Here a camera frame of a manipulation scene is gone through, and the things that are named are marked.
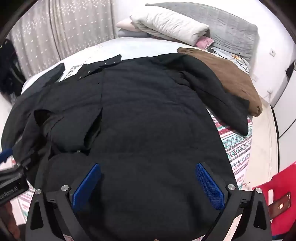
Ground grey pillow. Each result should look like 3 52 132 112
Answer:
117 28 153 39

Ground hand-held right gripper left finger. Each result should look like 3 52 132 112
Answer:
25 163 102 241

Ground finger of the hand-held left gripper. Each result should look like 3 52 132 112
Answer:
0 148 12 164
13 155 33 170

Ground white pillow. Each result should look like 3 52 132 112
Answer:
130 9 210 46

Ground patterned bedsheet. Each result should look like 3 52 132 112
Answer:
9 44 254 241

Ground red plastic stool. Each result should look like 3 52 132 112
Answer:
252 161 296 241

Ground person's left forearm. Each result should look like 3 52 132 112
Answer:
0 201 22 241

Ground charging cable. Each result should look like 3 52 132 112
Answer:
215 51 252 70

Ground grey patterned curtain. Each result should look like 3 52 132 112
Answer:
8 0 115 80

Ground bed with white sheet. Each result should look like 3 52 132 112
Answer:
21 36 232 95

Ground brown garment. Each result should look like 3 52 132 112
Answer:
177 47 263 117

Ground pink cloth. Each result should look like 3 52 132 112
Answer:
195 36 214 50

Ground grey quilted headboard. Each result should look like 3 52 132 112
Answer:
145 2 258 63

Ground hanging dark clothes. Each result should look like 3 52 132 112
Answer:
0 38 26 103

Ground pink pillow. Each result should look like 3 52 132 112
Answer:
116 18 142 32

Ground black coat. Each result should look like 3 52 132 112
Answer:
1 53 253 241

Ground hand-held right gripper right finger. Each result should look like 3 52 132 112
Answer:
195 162 273 241

